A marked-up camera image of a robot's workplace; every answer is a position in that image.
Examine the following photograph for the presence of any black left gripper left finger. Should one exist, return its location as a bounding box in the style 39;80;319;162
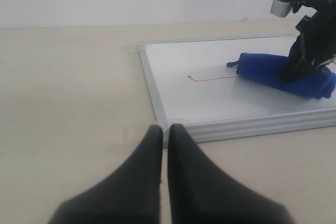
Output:
49;125;163;223

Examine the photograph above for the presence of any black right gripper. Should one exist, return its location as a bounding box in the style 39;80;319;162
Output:
278;0;335;82

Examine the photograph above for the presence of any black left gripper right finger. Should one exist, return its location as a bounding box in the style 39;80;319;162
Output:
167;124;295;223

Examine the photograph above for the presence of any white board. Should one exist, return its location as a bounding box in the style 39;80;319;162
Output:
137;34;335;143

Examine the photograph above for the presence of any blue cloth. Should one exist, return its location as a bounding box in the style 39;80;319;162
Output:
226;52;335;100

